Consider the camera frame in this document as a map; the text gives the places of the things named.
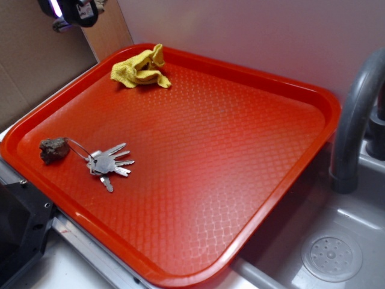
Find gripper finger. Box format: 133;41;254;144
37;0;63;18

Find yellow cloth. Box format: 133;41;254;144
110;43;171;89

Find brown rock keychain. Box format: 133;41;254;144
39;137;70;165

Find silver key bunch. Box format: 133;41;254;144
66;137;135;193

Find brown cardboard panel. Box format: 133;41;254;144
1;1;96;130

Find red plastic tray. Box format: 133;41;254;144
1;44;340;288

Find grey sink faucet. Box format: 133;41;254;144
329;48;384;194

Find grey sink basin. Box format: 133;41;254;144
232;148;384;288

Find round sink drain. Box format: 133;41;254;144
301;230;363;283

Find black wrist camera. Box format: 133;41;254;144
58;0;99;28

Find black metal bracket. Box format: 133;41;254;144
1;180;56;288

